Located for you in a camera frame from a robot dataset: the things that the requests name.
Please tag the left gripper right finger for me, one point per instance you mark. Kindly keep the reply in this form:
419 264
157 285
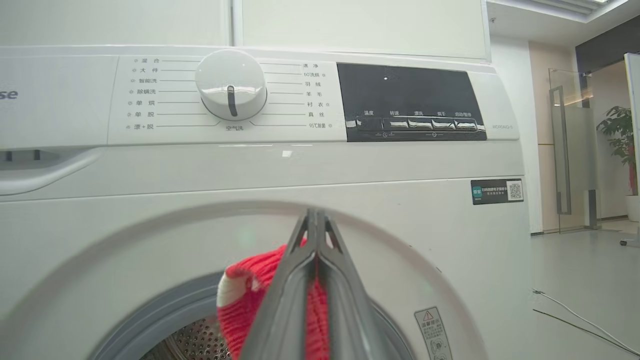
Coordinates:
350 330

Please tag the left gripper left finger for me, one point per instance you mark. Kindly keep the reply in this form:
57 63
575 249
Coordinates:
285 320

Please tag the red white knit garment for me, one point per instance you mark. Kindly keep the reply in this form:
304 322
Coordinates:
245 320

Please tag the steel washing drum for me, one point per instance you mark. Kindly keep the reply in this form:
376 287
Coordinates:
195 342

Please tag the grey rubber door gasket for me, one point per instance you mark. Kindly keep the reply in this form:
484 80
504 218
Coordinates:
150 320

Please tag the white front-load washing machine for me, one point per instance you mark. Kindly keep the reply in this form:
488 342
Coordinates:
400 165

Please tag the grey warning sticker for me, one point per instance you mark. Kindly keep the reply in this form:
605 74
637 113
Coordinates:
432 335

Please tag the black QR code sticker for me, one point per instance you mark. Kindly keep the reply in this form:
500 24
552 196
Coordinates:
495 191

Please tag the black display button panel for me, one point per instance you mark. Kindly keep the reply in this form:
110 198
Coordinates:
410 90

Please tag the white program dial knob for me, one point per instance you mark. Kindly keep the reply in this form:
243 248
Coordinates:
230 75

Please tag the white detergent drawer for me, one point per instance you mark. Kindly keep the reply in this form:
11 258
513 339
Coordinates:
60 100

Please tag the green potted plant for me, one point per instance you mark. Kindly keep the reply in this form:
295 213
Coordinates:
617 130

